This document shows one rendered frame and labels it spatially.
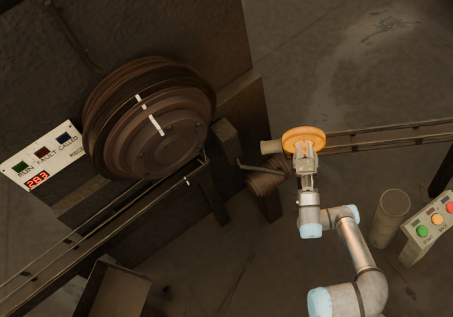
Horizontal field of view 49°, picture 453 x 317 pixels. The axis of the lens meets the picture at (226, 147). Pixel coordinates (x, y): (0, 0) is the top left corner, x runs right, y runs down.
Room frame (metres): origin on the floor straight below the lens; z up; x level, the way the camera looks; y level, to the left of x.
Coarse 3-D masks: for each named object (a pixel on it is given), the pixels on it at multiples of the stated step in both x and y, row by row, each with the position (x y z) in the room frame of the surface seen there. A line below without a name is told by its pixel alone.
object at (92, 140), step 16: (144, 80) 0.93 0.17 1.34; (160, 80) 0.92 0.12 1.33; (176, 80) 0.92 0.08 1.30; (192, 80) 0.94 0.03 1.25; (112, 96) 0.92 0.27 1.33; (128, 96) 0.89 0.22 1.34; (144, 96) 0.89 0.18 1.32; (208, 96) 0.95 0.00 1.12; (96, 112) 0.91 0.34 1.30; (112, 112) 0.87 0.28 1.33; (96, 128) 0.87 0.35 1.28; (96, 144) 0.83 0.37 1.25; (96, 160) 0.82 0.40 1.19; (112, 176) 0.82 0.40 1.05
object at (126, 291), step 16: (96, 272) 0.64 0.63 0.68; (112, 272) 0.65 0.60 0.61; (128, 272) 0.62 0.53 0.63; (96, 288) 0.60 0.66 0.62; (112, 288) 0.59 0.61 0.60; (128, 288) 0.57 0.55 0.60; (144, 288) 0.55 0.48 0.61; (80, 304) 0.54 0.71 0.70; (96, 304) 0.55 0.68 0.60; (112, 304) 0.53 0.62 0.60; (128, 304) 0.51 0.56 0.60; (144, 304) 0.54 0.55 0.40; (160, 304) 0.61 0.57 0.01; (176, 304) 0.58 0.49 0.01
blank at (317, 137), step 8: (296, 128) 0.81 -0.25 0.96; (304, 128) 0.80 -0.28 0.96; (312, 128) 0.79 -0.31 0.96; (288, 136) 0.80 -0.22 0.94; (296, 136) 0.78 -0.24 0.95; (304, 136) 0.78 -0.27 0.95; (312, 136) 0.77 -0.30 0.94; (320, 136) 0.76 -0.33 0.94; (288, 144) 0.79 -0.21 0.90; (296, 144) 0.79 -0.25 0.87; (304, 144) 0.79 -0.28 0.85; (312, 144) 0.77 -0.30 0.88; (320, 144) 0.76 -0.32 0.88; (304, 152) 0.77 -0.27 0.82
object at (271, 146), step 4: (268, 140) 0.94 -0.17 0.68; (272, 140) 0.93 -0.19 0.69; (276, 140) 0.92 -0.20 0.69; (280, 140) 0.91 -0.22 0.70; (260, 144) 0.93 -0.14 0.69; (264, 144) 0.92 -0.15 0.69; (268, 144) 0.92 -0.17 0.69; (272, 144) 0.91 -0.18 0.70; (276, 144) 0.90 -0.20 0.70; (280, 144) 0.90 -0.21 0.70; (264, 148) 0.91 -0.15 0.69; (268, 148) 0.90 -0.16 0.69; (272, 148) 0.90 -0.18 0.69; (276, 148) 0.89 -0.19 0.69; (280, 148) 0.88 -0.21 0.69; (264, 152) 0.90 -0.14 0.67; (268, 152) 0.89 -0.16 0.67; (272, 152) 0.89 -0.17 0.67
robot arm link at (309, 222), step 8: (304, 208) 0.54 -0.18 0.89; (312, 208) 0.53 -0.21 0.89; (304, 216) 0.52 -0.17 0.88; (312, 216) 0.51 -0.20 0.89; (320, 216) 0.51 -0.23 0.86; (304, 224) 0.50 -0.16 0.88; (312, 224) 0.49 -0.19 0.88; (320, 224) 0.48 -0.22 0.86; (304, 232) 0.47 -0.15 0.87; (312, 232) 0.46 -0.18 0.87; (320, 232) 0.46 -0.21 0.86
